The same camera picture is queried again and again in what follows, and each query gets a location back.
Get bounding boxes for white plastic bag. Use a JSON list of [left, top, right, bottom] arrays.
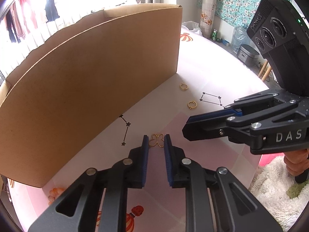
[[182, 21, 203, 36]]

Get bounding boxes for white fluffy rug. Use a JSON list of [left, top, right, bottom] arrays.
[[249, 156, 308, 231]]

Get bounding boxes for gold butterfly earring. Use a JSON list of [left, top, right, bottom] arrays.
[[149, 134, 164, 148]]

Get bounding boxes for gold hoop earring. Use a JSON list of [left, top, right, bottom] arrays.
[[187, 101, 197, 109], [179, 83, 188, 91]]

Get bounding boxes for orange bead bracelet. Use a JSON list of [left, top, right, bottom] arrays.
[[48, 186, 66, 206]]

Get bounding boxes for clear water jug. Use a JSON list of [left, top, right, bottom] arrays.
[[231, 26, 248, 53]]

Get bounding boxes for gold hoop earring near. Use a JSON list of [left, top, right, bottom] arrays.
[[187, 101, 197, 109]]

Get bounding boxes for right hand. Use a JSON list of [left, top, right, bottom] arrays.
[[284, 149, 308, 176]]

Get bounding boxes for black right camera box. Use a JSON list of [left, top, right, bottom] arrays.
[[247, 0, 308, 96]]

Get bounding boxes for brown cardboard box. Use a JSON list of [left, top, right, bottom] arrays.
[[1, 3, 182, 188]]

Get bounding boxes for grey rice cooker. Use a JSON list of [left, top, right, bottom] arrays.
[[237, 44, 260, 67]]

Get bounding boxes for green mat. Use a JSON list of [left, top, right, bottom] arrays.
[[286, 181, 308, 199]]

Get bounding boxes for pink printed bed sheet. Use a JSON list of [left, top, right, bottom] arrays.
[[9, 30, 267, 231]]

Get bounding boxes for green drink can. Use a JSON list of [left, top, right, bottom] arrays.
[[212, 29, 217, 41]]

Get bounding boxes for rolled floral paper tube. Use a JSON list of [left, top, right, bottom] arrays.
[[199, 0, 217, 38]]

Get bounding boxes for gold hoop earring far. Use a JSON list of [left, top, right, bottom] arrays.
[[179, 83, 188, 91]]

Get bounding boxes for wooden stool legs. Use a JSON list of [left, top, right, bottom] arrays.
[[258, 60, 272, 82]]

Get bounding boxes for hanging clothes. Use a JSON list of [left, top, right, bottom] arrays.
[[1, 0, 60, 43]]

